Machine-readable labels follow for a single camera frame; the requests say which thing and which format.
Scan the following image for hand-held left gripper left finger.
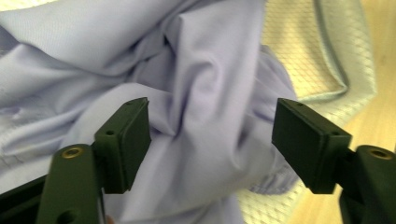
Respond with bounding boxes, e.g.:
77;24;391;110
35;96;153;224

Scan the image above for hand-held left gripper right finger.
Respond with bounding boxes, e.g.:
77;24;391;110
271;97;396;224

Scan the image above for lavender garment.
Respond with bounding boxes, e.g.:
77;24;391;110
0;0;301;224

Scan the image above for white mesh laundry bag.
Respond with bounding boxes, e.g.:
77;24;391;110
0;0;378;224

